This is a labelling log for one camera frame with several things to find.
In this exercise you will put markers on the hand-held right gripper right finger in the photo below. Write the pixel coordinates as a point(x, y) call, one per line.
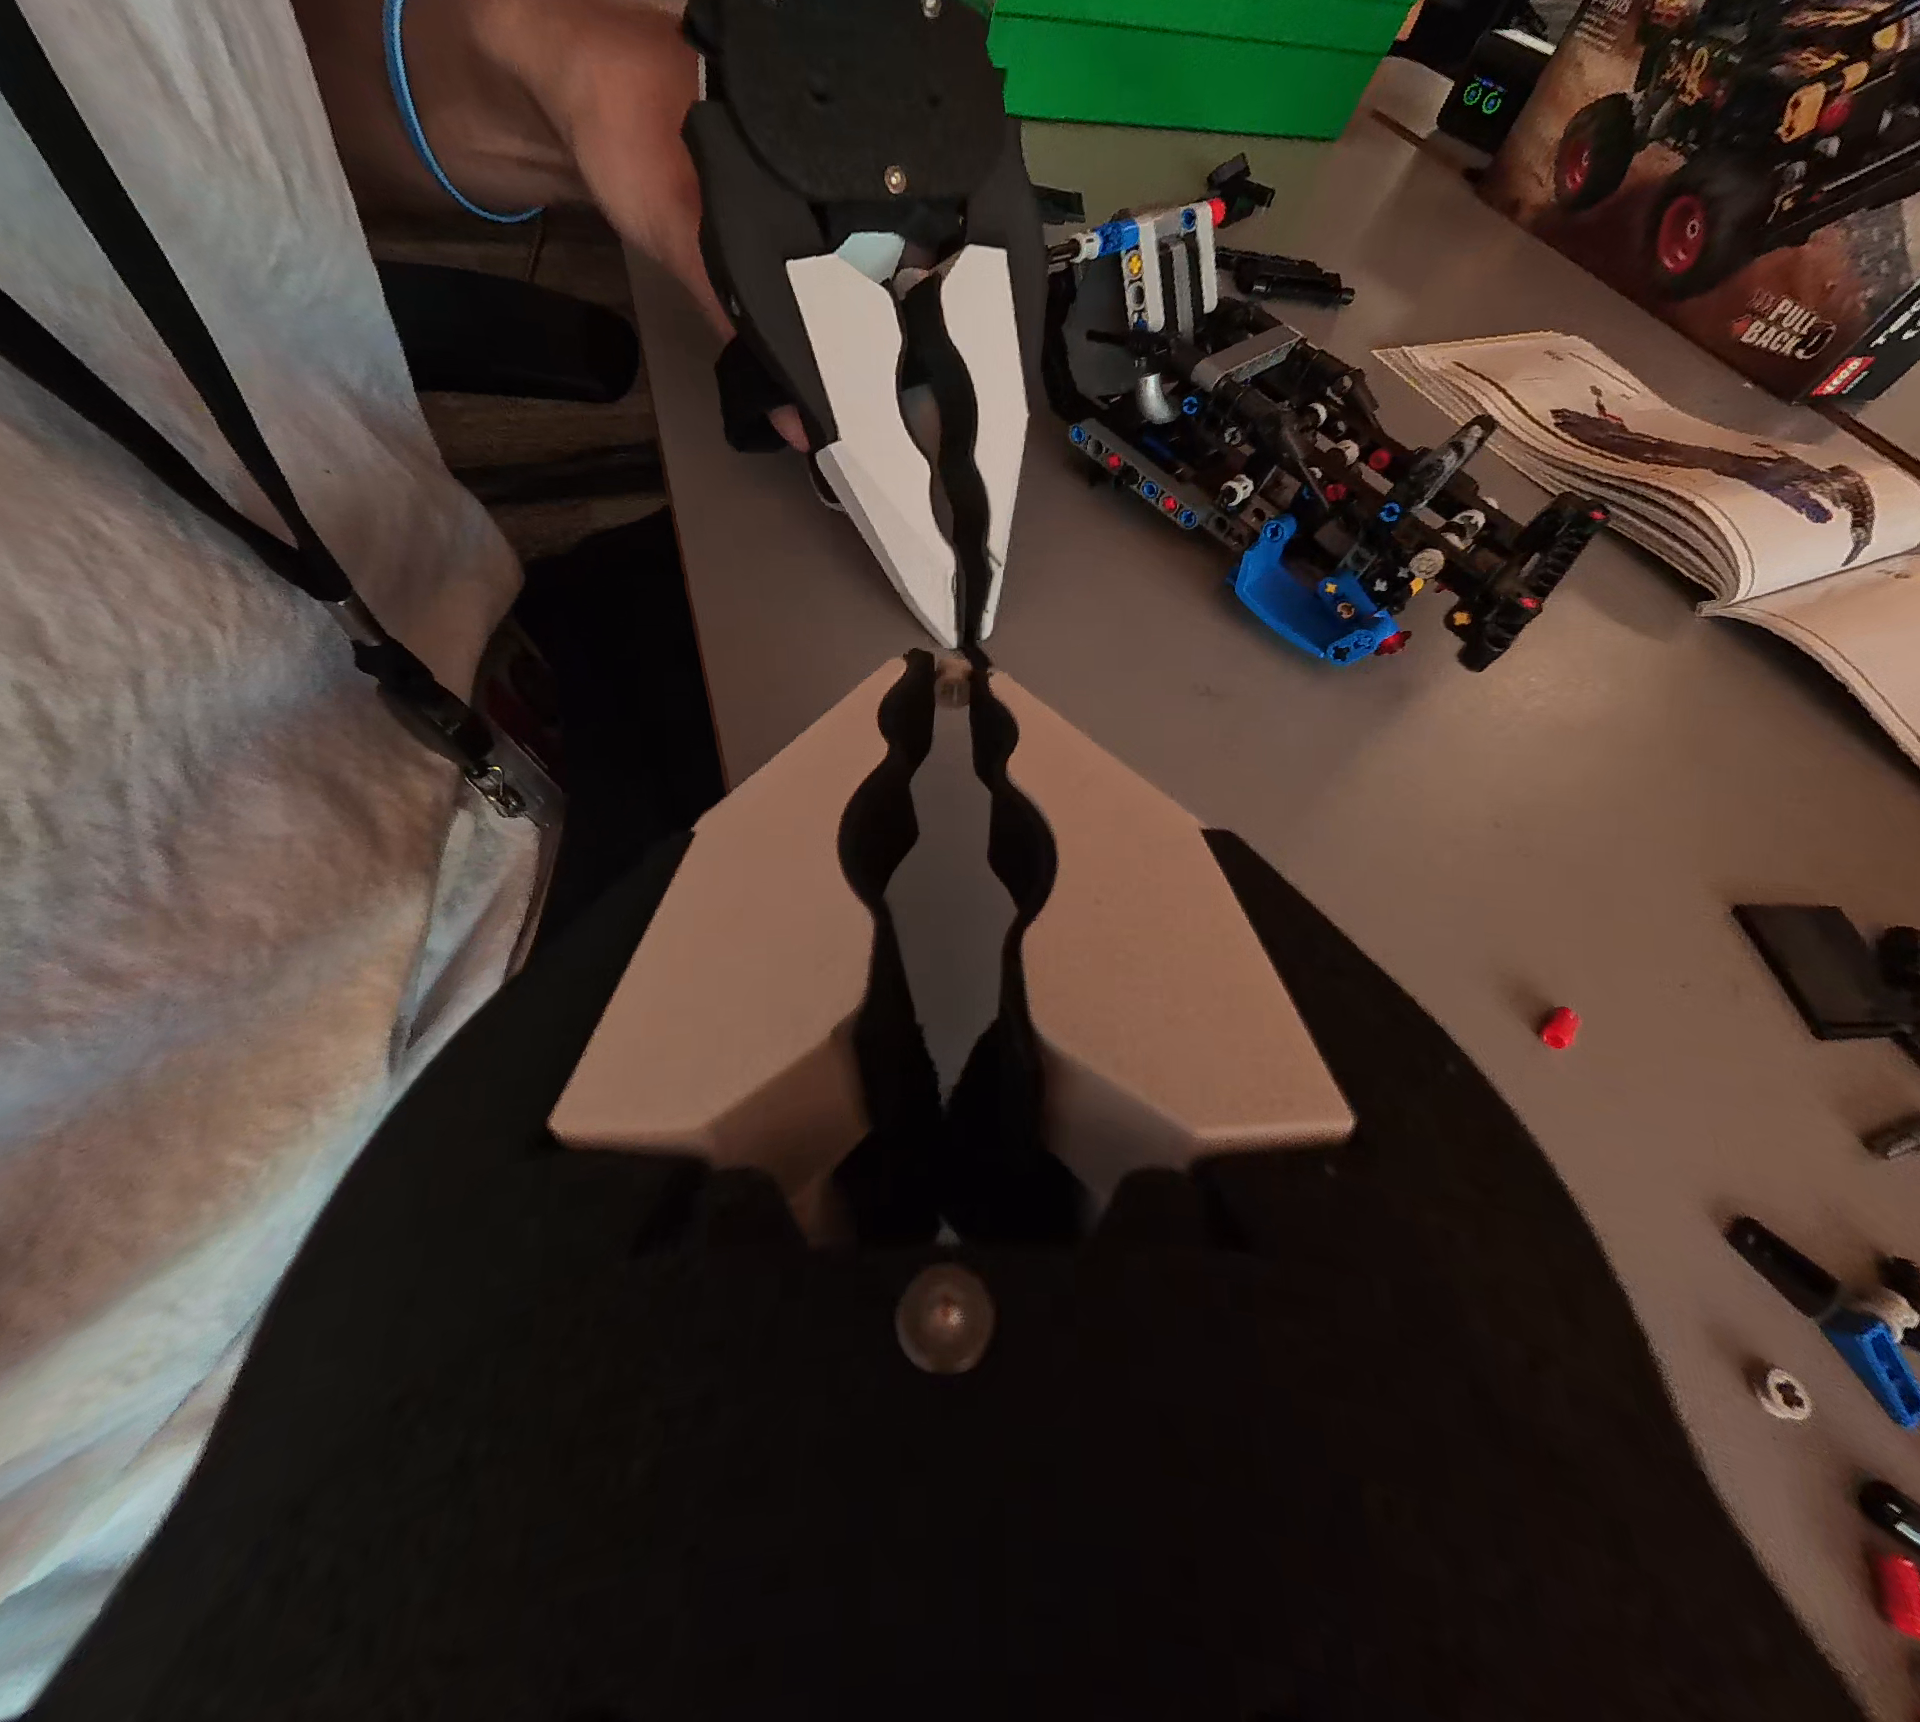
point(1185, 987)

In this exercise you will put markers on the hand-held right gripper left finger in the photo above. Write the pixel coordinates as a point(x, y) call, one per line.
point(721, 987)

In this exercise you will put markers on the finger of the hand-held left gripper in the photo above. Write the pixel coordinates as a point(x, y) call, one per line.
point(998, 356)
point(854, 387)

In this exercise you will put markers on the black and blue lego car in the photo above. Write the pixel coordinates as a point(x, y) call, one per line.
point(1290, 463)

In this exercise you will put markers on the white lego bush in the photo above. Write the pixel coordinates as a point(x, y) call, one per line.
point(948, 686)

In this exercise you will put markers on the black lego connector piece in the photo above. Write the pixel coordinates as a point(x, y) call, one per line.
point(1290, 278)

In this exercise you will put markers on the scattered small lego pieces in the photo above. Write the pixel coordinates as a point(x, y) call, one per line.
point(1557, 1024)

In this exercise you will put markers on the black square lego panel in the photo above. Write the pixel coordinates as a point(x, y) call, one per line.
point(1808, 972)

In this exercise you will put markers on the lego instruction booklet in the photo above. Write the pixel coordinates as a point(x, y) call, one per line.
point(1651, 463)

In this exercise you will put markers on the lego set box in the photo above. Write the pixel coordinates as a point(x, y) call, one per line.
point(1741, 102)

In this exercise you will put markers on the small blue lego beam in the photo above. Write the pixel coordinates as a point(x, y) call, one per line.
point(1875, 1362)

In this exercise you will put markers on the person's left hand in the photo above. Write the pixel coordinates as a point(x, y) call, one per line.
point(600, 86)

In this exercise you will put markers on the blue wristband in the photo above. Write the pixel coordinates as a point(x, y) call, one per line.
point(409, 125)

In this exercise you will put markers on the black device with green lights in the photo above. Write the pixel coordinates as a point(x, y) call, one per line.
point(1485, 94)

